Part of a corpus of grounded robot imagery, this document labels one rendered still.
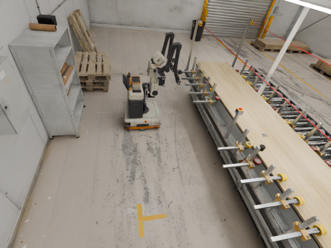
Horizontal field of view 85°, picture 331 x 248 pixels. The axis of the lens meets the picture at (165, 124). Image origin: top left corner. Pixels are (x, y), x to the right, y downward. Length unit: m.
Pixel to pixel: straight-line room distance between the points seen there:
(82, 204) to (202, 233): 1.57
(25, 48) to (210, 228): 3.10
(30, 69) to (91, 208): 1.90
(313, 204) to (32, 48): 3.39
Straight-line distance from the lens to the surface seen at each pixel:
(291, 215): 2.40
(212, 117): 2.98
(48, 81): 2.87
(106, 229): 2.61
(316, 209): 2.38
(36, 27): 3.17
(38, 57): 2.73
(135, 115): 3.25
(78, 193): 2.87
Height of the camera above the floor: 2.47
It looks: 42 degrees down
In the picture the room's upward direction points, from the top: 10 degrees clockwise
